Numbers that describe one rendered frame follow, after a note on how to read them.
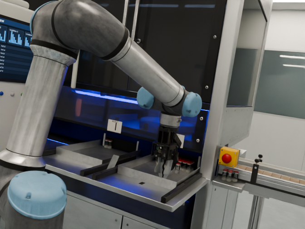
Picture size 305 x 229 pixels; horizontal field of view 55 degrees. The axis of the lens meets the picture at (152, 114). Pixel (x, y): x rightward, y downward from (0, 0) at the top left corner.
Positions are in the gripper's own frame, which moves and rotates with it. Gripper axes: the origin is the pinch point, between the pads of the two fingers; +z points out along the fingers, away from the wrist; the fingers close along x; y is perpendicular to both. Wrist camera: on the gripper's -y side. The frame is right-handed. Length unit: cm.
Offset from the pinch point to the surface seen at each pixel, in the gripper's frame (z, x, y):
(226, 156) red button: -9.3, 18.1, -21.1
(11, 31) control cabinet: -50, -89, 4
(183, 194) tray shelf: 3.5, 9.5, 2.5
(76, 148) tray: 2, -54, -12
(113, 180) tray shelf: 3.5, -16.0, 10.1
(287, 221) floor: 91, 52, -248
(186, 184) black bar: 1.6, 8.0, -4.0
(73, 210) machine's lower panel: 41, -61, -25
